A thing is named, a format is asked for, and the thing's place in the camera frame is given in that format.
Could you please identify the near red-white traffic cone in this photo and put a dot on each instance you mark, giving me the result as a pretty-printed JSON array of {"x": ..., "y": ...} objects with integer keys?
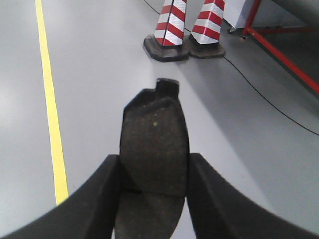
[{"x": 167, "y": 44}]

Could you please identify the white wheeled board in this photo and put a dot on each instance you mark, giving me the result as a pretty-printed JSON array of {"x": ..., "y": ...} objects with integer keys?
[{"x": 236, "y": 13}]

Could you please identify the far red-white traffic cone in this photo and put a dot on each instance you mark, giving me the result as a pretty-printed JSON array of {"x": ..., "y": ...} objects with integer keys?
[{"x": 203, "y": 41}]

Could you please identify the red metal frame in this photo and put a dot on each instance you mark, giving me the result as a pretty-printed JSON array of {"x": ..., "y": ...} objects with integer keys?
[{"x": 296, "y": 47}]

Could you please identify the red-white traffic cone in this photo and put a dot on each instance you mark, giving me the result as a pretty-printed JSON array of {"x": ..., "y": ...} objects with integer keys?
[
  {"x": 203, "y": 41},
  {"x": 167, "y": 44}
]

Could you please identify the second-left grey brake pad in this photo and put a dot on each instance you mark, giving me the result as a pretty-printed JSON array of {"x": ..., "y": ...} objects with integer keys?
[{"x": 154, "y": 152}]

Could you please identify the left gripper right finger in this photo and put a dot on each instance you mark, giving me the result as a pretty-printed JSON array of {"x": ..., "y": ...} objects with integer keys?
[{"x": 220, "y": 211}]

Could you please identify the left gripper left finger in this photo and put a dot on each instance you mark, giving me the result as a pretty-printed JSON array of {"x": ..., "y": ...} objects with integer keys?
[{"x": 89, "y": 213}]

